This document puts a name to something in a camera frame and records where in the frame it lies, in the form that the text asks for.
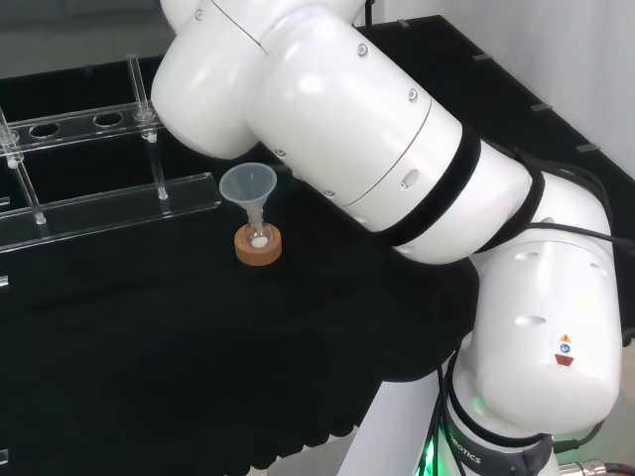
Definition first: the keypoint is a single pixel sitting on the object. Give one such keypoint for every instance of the clear plastic funnel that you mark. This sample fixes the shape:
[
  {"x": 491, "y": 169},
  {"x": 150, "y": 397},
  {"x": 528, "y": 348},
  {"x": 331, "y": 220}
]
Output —
[{"x": 246, "y": 187}]

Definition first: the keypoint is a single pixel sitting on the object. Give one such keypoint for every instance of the clear acrylic funnel stand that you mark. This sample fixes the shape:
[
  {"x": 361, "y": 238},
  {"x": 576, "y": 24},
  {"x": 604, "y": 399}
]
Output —
[{"x": 99, "y": 198}]

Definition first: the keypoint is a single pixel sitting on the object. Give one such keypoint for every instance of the small round-bottom glass flask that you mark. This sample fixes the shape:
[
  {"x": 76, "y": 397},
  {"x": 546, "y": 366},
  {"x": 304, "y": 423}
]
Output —
[{"x": 258, "y": 237}]

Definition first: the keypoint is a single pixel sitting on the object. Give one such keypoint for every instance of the black bench cloth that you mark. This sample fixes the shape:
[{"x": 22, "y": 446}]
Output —
[{"x": 149, "y": 347}]

